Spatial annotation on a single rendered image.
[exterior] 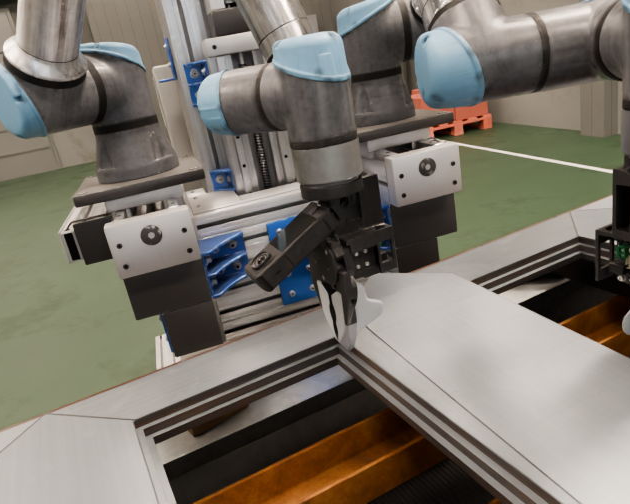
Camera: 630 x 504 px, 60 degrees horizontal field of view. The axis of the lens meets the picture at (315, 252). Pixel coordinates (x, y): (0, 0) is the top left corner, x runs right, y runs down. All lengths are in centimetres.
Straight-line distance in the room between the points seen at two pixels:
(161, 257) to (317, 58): 48
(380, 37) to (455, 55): 58
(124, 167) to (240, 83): 44
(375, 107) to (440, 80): 57
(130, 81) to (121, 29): 1044
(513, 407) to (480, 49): 33
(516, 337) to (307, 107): 35
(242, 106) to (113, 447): 39
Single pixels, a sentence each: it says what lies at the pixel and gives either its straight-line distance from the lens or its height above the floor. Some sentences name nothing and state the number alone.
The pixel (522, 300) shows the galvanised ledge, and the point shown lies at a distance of 112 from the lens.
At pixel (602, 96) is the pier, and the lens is 583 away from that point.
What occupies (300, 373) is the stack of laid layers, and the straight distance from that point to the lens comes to 69.
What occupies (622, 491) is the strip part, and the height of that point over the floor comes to 85.
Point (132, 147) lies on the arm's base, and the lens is 102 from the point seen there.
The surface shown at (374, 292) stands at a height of 85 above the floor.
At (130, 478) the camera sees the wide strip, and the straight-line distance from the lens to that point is 58.
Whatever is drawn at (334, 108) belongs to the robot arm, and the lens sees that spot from 57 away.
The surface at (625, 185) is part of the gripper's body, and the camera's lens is 54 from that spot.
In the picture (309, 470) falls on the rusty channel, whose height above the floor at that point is 69.
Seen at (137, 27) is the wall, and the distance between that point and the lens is 1147.
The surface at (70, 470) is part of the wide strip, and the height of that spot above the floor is 85.
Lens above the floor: 119
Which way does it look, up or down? 20 degrees down
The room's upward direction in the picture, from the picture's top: 11 degrees counter-clockwise
